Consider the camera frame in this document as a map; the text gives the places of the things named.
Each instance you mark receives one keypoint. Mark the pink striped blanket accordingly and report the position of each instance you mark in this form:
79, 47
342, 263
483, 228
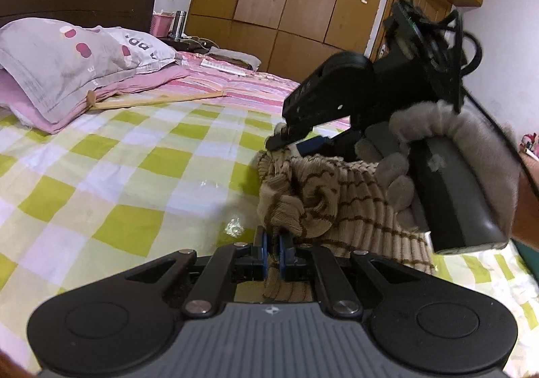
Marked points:
252, 87

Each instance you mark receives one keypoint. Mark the colourful toy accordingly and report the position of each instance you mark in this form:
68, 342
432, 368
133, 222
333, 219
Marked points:
529, 144

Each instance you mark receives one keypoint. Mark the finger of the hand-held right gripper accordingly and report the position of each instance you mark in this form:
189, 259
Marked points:
280, 138
313, 145

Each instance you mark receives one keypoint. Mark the grey pillow with pink dots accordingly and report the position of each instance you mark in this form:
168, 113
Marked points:
54, 66

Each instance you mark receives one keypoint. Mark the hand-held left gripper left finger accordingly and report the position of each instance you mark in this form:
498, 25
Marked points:
262, 253

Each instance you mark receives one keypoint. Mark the dark nightstand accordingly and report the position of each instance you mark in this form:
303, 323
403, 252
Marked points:
185, 43

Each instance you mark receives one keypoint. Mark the person's right hand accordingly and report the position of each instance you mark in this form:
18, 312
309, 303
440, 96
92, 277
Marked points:
484, 138

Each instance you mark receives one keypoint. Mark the metal flask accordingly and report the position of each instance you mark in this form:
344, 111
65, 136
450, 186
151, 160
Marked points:
179, 24

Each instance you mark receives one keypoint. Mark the green checkered bed sheet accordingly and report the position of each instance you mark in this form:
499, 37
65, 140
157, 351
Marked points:
126, 176

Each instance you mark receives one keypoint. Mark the beige striped knit sweater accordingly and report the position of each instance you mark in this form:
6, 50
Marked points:
358, 213

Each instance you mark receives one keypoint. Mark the small clear plastic wrapper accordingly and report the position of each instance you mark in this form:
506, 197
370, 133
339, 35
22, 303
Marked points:
234, 227

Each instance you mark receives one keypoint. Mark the person's right forearm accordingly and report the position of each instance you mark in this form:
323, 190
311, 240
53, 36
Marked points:
528, 209

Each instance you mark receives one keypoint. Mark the white remote control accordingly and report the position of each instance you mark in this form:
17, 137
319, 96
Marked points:
223, 67

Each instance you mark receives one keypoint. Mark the pink plastic basket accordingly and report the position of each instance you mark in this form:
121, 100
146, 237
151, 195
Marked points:
162, 24

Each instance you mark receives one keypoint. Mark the folded beige cloth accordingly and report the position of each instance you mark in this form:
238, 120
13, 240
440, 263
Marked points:
240, 58

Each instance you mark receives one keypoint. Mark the long wooden stick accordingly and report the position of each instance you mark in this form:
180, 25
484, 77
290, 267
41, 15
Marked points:
168, 99

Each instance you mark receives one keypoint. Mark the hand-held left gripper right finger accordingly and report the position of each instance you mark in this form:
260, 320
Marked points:
284, 253

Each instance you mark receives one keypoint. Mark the wooden wardrobe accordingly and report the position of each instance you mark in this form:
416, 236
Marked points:
294, 3

